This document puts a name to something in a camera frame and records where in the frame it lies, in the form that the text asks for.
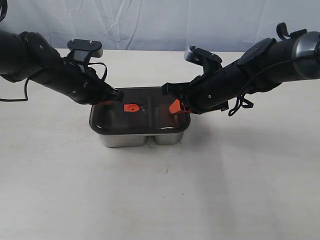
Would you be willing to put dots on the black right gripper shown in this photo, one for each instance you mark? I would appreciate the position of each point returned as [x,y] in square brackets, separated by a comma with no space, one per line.
[207,91]

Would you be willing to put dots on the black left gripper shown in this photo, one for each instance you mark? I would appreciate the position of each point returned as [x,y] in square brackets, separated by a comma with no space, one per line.
[84,82]

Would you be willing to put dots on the dark transparent lunch box lid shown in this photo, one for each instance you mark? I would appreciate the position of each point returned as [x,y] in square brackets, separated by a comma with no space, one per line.
[140,117]

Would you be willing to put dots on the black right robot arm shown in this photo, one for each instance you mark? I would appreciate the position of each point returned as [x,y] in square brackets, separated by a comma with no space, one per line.
[263,67]

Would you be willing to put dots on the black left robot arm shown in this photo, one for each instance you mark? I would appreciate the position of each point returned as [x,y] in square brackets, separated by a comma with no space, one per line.
[28,56]

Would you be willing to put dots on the steel two-compartment lunch box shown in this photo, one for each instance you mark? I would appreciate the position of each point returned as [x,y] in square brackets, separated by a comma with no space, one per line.
[140,140]

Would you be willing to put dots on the blue-grey backdrop cloth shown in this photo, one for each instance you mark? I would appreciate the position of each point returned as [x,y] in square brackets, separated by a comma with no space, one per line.
[161,25]

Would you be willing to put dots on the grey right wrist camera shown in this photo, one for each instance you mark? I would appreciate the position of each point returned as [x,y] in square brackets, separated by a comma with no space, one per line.
[210,62]

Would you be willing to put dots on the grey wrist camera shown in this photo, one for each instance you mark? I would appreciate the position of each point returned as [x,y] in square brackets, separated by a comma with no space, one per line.
[210,62]
[82,50]

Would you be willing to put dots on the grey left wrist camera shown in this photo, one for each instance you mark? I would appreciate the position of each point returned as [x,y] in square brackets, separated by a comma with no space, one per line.
[82,50]

